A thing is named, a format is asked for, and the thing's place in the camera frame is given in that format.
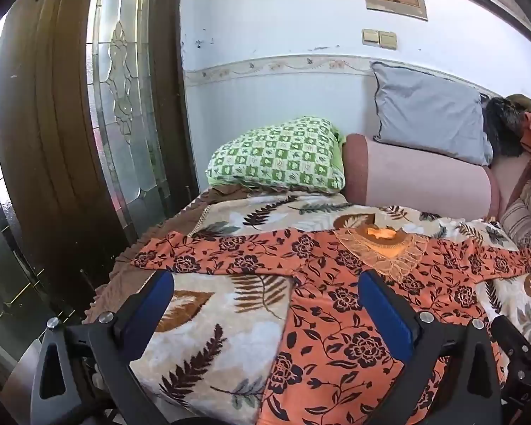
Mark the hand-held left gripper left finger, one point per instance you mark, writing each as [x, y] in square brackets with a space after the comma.
[152, 303]

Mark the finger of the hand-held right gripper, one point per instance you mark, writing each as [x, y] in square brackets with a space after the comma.
[509, 337]

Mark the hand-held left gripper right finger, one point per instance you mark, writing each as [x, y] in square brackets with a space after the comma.
[387, 312]

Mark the orange black floral shirt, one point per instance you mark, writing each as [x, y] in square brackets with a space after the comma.
[336, 327]

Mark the leaf print blanket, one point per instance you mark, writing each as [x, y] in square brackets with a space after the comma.
[194, 318]

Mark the striped beige cushion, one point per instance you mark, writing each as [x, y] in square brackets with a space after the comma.
[524, 225]

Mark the pink bolster cushion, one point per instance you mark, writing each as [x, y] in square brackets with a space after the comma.
[420, 172]

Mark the green checked pillow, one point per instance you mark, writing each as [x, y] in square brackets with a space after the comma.
[283, 155]

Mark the dark fuzzy cloth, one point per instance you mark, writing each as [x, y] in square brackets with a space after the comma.
[502, 126]

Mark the brown wooden door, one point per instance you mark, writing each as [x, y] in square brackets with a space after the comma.
[48, 141]

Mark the grey pillow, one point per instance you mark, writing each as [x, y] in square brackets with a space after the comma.
[429, 110]

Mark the stained glass door panel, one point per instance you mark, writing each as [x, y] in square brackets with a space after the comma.
[124, 97]

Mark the olive brown cloth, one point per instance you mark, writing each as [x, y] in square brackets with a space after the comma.
[527, 102]

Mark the brown wooden door frame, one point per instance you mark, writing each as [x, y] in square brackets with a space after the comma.
[168, 75]

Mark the beige wall switch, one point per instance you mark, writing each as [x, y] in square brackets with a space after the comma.
[388, 40]
[371, 36]

